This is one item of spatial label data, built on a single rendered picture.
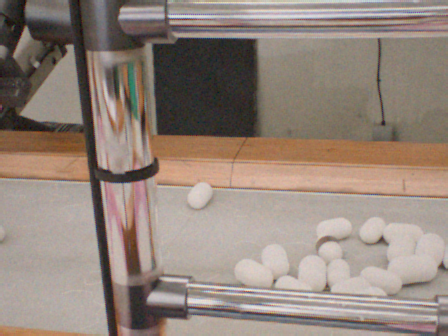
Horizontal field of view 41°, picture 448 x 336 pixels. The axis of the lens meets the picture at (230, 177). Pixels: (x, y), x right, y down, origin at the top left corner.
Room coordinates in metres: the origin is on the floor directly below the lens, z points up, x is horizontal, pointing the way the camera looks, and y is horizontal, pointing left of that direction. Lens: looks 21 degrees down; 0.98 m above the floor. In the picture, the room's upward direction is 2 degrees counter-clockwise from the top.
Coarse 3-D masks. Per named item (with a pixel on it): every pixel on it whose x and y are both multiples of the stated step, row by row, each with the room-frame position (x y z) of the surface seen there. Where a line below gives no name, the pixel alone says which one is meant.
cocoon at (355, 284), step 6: (342, 282) 0.37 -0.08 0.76; (348, 282) 0.37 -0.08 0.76; (354, 282) 0.37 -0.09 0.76; (360, 282) 0.37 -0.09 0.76; (366, 282) 0.37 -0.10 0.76; (336, 288) 0.37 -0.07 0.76; (342, 288) 0.37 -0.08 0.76; (348, 288) 0.37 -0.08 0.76; (354, 288) 0.37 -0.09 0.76; (360, 288) 0.37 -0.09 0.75; (366, 288) 0.37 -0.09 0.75
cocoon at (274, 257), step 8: (264, 248) 0.43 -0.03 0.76; (272, 248) 0.42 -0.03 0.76; (280, 248) 0.43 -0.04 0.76; (264, 256) 0.42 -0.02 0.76; (272, 256) 0.41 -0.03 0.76; (280, 256) 0.41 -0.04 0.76; (264, 264) 0.41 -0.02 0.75; (272, 264) 0.41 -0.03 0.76; (280, 264) 0.40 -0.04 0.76; (288, 264) 0.41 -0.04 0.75; (272, 272) 0.40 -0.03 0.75; (280, 272) 0.40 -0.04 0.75
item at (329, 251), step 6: (324, 234) 0.45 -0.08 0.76; (324, 246) 0.43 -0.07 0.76; (330, 246) 0.43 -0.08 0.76; (336, 246) 0.43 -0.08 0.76; (318, 252) 0.43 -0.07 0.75; (324, 252) 0.43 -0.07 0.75; (330, 252) 0.43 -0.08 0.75; (336, 252) 0.43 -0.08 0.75; (324, 258) 0.43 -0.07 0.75; (330, 258) 0.42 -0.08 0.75; (336, 258) 0.42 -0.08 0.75
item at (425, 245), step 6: (426, 234) 0.44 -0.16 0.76; (432, 234) 0.44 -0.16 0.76; (420, 240) 0.43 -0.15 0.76; (426, 240) 0.43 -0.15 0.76; (432, 240) 0.43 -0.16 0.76; (438, 240) 0.43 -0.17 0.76; (420, 246) 0.42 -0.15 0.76; (426, 246) 0.42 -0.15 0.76; (432, 246) 0.42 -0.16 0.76; (438, 246) 0.42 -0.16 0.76; (444, 246) 0.43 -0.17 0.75; (420, 252) 0.42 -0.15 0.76; (426, 252) 0.41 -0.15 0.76; (432, 252) 0.41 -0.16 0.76; (438, 252) 0.41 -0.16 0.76; (438, 258) 0.41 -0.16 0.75; (438, 264) 0.41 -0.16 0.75
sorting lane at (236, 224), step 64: (0, 192) 0.62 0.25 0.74; (64, 192) 0.61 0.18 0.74; (256, 192) 0.59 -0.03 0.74; (0, 256) 0.46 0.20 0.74; (64, 256) 0.46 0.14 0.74; (192, 256) 0.45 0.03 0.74; (256, 256) 0.45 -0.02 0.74; (384, 256) 0.44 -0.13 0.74; (0, 320) 0.37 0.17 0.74; (64, 320) 0.36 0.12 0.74; (192, 320) 0.36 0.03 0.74
